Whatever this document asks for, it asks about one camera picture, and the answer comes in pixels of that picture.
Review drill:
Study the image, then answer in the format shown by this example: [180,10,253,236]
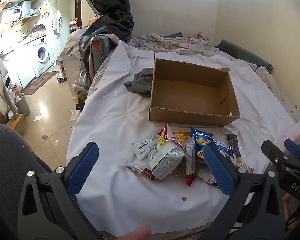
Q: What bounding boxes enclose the red yellow snack packet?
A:
[157,123,180,148]

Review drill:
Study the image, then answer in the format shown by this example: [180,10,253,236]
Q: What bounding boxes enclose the blue cartoon snack packet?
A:
[189,126,230,165]

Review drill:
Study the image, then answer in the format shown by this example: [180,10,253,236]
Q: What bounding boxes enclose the pink floral cloth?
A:
[276,117,300,153]

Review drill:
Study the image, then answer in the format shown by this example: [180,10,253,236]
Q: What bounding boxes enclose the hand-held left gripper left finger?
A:
[17,141,102,240]

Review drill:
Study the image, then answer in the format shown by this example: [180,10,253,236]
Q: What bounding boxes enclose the orange snack packet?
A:
[172,129,193,143]

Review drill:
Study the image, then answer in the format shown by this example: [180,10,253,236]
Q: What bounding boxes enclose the white black-text snack packet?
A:
[131,134,163,160]

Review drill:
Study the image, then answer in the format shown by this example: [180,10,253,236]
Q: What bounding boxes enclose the wooden rack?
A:
[0,110,24,132]

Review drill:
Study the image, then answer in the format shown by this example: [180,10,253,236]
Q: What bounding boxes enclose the person's right hand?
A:
[282,192,297,230]

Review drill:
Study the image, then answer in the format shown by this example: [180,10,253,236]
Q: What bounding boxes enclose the crumpled pink blanket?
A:
[130,32,223,54]

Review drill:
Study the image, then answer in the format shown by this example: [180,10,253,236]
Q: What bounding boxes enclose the white hanging towel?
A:
[51,9,63,34]

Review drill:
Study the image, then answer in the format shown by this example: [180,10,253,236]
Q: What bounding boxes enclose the patterned floor rug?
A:
[21,70,60,96]

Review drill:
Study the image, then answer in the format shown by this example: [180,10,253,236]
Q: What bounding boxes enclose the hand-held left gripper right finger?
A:
[201,143,287,240]

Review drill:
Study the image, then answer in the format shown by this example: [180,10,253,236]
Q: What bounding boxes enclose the long red white snack packet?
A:
[184,140,198,187]

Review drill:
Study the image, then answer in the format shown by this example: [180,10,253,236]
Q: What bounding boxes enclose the person's leg in grey pants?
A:
[0,123,65,240]

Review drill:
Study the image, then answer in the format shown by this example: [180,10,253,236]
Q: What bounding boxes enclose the brown cardboard box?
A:
[149,58,241,128]

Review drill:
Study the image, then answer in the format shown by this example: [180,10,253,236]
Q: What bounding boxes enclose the grey trash bin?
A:
[14,92,30,117]

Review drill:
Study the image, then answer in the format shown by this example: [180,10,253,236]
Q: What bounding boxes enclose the person's left hand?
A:
[114,224,152,240]

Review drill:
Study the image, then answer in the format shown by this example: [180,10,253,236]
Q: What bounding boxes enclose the teal pillow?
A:
[216,39,274,74]

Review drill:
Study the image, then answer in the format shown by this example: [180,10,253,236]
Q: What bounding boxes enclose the small dark red snack packet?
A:
[124,163,155,180]

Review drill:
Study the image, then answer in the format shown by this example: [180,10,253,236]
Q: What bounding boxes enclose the large white snack packet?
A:
[147,146,186,181]

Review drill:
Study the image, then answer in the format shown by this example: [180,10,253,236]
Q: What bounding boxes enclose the white washing machine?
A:
[27,36,52,77]

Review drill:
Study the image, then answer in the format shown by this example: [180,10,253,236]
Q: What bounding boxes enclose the clear plastic bag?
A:
[72,67,93,105]

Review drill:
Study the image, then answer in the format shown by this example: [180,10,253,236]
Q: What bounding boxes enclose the dark brown snack packet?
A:
[226,133,241,158]

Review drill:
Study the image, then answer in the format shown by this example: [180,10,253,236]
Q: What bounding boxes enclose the pale yellow snack packet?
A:
[235,159,255,174]

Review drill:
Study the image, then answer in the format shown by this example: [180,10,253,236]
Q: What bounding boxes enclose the pastel print snack packet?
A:
[197,166,222,188]

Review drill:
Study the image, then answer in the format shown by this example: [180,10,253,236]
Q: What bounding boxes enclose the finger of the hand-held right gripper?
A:
[283,138,300,160]
[261,139,287,166]

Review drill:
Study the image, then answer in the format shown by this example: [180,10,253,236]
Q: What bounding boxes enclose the black plastic bag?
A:
[79,0,135,68]

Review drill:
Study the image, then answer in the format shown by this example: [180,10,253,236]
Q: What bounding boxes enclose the folded colourful blanket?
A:
[90,35,120,80]

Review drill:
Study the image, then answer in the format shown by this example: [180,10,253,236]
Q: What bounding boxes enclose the grey cloth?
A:
[124,68,154,98]

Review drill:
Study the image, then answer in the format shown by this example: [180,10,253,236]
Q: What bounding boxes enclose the white hanging garment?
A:
[0,52,15,115]

